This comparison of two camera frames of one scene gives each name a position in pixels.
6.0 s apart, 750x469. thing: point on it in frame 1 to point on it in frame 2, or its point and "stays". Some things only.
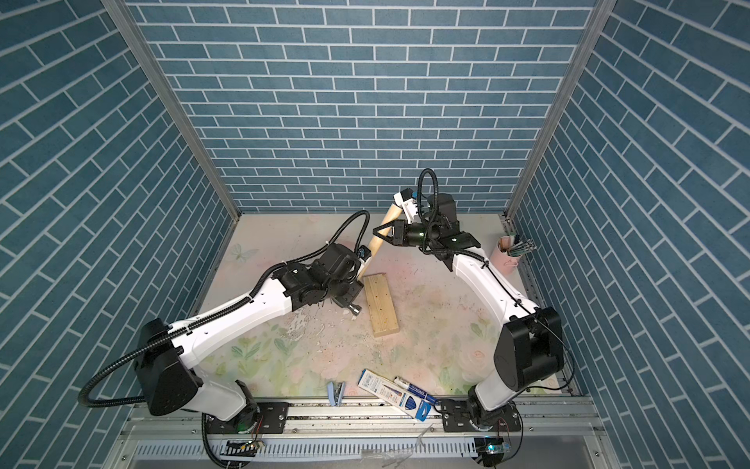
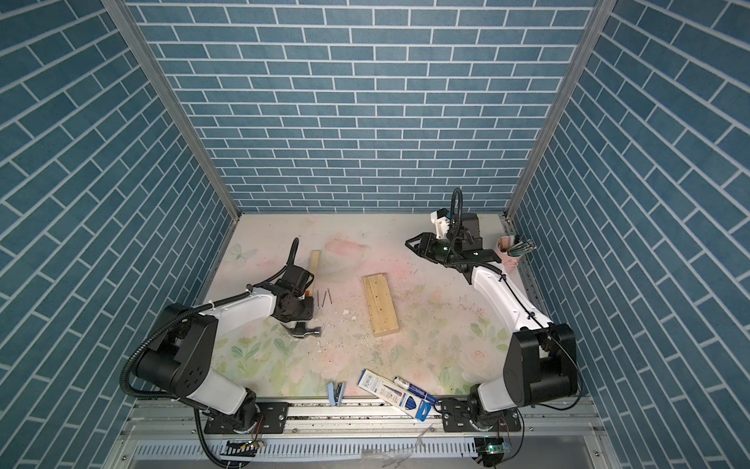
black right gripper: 400,235 to 427,247
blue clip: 336,391 stays
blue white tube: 415,389 stays
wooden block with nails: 383,315 stays
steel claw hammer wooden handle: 381,242 to 302,329
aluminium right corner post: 575,70 stays
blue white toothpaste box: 395,395 stays
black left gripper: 355,289 to 309,313
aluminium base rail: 171,434 stays
